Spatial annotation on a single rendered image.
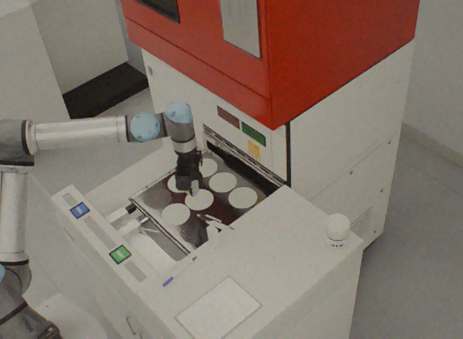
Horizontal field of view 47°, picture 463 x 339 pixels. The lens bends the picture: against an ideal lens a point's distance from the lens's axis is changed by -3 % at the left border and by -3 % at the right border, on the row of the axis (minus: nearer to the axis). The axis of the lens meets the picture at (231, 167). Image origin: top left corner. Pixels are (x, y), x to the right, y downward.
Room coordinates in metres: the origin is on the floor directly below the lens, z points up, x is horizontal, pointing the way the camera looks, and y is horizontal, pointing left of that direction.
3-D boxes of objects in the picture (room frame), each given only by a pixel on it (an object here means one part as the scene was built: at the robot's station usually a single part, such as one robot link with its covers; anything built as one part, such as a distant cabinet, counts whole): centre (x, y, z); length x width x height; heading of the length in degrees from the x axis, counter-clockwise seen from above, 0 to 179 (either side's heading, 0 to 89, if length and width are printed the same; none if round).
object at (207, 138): (1.46, -0.04, 0.89); 0.44 x 0.02 x 0.10; 37
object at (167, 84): (1.61, 0.06, 1.02); 0.82 x 0.03 x 0.40; 37
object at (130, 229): (1.21, 0.37, 0.89); 0.08 x 0.03 x 0.03; 127
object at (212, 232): (1.06, 0.07, 1.03); 0.06 x 0.04 x 0.13; 127
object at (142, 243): (1.15, 0.33, 0.87); 0.36 x 0.08 x 0.03; 37
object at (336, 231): (1.01, -0.29, 1.01); 0.07 x 0.07 x 0.10
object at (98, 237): (1.16, 0.45, 0.89); 0.55 x 0.09 x 0.14; 37
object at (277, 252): (0.95, -0.03, 0.89); 0.62 x 0.35 x 0.14; 127
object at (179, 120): (1.27, 0.14, 1.29); 0.09 x 0.08 x 0.11; 98
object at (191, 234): (1.32, 0.12, 0.90); 0.34 x 0.34 x 0.01; 37
